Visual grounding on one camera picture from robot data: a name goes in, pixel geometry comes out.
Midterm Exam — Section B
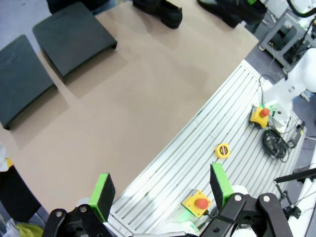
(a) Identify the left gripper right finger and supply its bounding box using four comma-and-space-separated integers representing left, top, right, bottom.
197, 162, 294, 237

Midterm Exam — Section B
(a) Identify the black power adapter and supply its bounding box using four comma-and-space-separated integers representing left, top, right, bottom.
288, 124, 306, 149

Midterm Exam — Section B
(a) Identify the yellow emergency stop button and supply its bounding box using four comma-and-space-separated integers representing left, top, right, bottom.
249, 105, 270, 129
181, 189, 212, 218

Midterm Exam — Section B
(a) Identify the black leather loafer shoe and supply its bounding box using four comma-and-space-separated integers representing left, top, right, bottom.
132, 0, 184, 30
197, 0, 269, 28

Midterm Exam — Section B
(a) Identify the white plastic wrapped bundle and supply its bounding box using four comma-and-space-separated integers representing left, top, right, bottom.
0, 140, 10, 172

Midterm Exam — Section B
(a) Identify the grey metal frame cart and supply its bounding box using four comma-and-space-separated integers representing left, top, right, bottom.
259, 7, 316, 72

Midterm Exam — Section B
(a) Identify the aluminium slotted base plate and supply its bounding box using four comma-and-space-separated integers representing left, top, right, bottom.
108, 59, 308, 237

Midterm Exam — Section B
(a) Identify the yellow plastic bag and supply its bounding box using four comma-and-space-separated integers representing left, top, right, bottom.
14, 222, 45, 237

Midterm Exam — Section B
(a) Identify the black shoe stand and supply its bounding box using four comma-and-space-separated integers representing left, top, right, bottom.
32, 2, 118, 84
0, 34, 56, 131

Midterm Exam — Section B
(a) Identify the black metal rod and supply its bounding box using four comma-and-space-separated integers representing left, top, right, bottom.
273, 167, 316, 185

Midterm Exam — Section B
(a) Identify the black storage box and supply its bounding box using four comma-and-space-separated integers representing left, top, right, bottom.
0, 164, 41, 223

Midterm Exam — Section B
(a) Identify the black cable bundle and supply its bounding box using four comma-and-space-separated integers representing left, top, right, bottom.
262, 128, 297, 162

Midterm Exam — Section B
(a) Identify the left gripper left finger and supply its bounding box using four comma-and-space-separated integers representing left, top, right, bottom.
41, 172, 117, 237

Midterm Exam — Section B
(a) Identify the yellow tape measure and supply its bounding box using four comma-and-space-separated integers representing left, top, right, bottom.
214, 143, 232, 158

